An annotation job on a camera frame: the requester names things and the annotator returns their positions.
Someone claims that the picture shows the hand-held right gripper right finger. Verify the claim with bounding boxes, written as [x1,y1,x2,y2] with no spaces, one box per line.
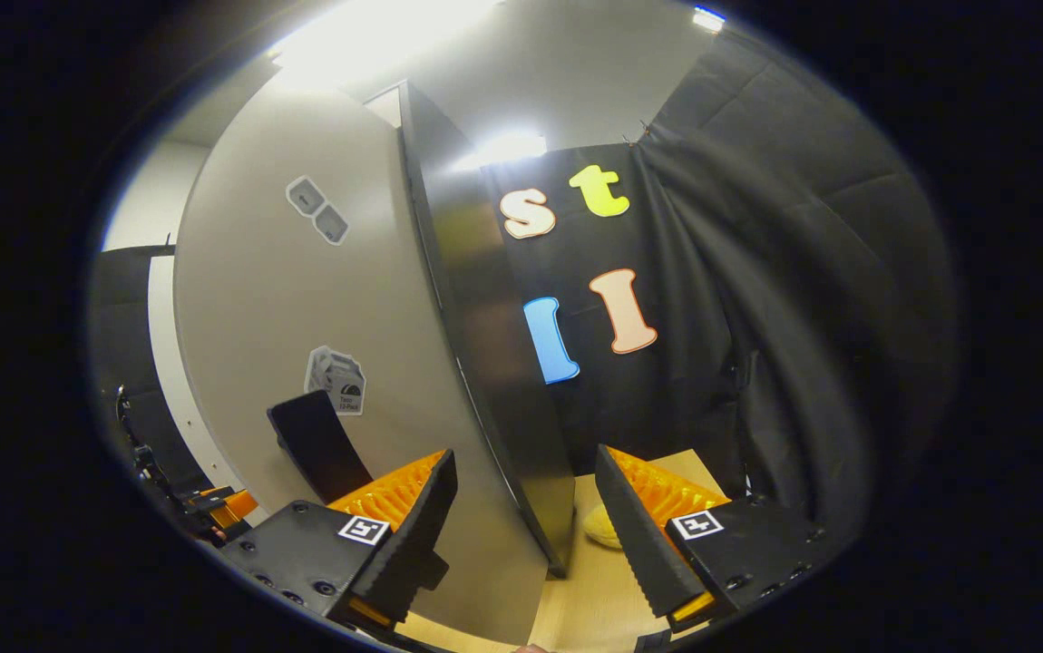
[594,444,827,635]

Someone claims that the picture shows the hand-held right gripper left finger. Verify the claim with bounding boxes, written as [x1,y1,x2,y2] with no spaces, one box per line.
[217,449,459,636]

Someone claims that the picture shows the grey shoe cabinet door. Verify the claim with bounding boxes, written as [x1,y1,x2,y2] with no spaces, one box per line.
[147,254,250,511]
[172,80,577,648]

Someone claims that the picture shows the pale yellow round object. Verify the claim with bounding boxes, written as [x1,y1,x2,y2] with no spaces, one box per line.
[582,503,623,551]

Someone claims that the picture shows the ceiling light panel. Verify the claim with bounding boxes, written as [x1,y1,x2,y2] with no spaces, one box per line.
[266,0,506,89]

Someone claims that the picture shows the black door handle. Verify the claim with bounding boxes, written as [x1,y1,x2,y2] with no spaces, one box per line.
[267,390,375,507]

